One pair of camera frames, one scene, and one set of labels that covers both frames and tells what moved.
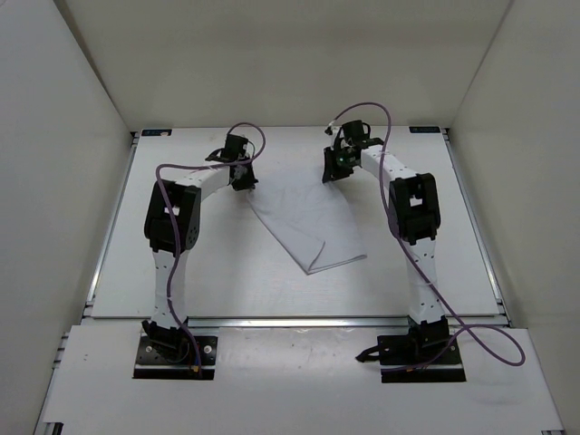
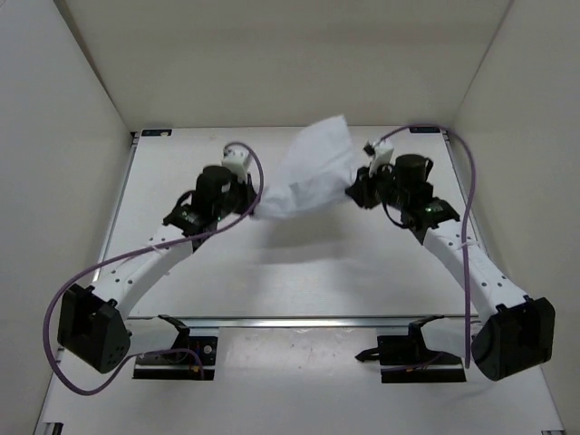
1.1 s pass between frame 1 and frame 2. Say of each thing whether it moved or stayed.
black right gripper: moved
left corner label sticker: stayed
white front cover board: stayed
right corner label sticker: stayed
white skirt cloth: moved
